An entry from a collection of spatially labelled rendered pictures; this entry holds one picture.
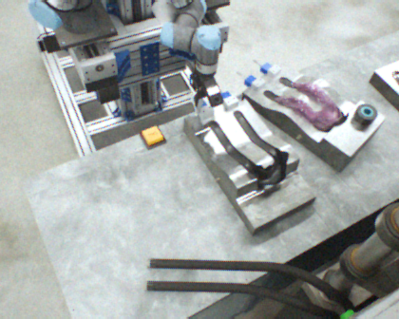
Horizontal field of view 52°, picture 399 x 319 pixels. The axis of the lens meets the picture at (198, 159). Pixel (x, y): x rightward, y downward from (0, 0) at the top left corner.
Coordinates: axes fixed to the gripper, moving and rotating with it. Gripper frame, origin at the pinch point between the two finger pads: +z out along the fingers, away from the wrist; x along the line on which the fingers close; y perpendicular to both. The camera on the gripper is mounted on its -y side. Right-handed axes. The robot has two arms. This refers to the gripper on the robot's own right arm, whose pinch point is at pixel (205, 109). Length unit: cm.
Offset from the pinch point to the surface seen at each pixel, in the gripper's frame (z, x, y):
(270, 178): 3.9, -6.5, -34.9
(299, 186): 5.1, -14.7, -41.9
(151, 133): 7.5, 21.0, 4.5
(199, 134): 2.5, 7.0, -7.4
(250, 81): 4.2, -26.0, 8.1
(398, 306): -56, 19, -87
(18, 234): 91, 90, 34
